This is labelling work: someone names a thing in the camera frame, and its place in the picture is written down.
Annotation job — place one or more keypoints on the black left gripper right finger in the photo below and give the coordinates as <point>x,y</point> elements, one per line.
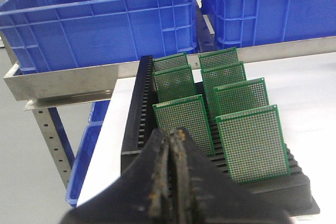
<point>203,194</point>

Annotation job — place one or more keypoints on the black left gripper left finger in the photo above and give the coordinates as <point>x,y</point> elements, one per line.
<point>139,195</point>

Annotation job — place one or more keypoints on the green perforated circuit board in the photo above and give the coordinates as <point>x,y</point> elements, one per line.
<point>219,76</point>
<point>174,83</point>
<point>240,96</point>
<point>253,144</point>
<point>217,58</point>
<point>170,61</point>
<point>189,113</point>

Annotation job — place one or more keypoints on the black slotted board rack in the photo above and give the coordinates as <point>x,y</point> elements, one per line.
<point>292,193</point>

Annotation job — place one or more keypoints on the blue crate under table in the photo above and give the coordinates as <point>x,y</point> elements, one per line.
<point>85,151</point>

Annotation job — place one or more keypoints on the perforated steel table leg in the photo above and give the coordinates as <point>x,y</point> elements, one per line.
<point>54,134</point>

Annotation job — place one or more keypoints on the blue plastic crate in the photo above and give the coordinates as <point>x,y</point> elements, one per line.
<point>244,23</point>
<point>50,35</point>

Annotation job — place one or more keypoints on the stainless steel shelf rail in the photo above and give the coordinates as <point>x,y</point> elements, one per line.
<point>100,79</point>

